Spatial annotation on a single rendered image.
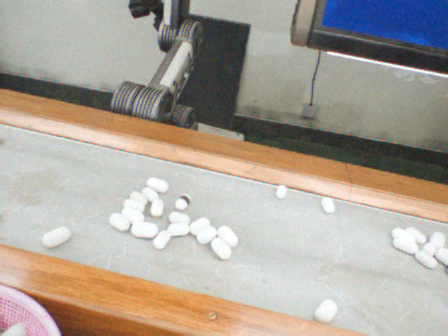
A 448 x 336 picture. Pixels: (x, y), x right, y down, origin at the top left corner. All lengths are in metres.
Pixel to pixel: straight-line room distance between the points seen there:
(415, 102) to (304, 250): 2.36
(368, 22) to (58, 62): 2.66
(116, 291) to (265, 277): 0.20
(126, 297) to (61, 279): 0.08
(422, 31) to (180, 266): 0.37
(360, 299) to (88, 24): 2.48
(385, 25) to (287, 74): 2.22
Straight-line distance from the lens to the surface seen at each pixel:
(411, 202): 0.75
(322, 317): 0.46
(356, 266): 0.57
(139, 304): 0.41
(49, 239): 0.50
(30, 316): 0.43
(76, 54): 2.81
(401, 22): 0.35
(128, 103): 0.87
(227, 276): 0.48
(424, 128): 2.95
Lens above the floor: 1.10
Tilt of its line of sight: 31 degrees down
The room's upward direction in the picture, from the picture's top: 10 degrees clockwise
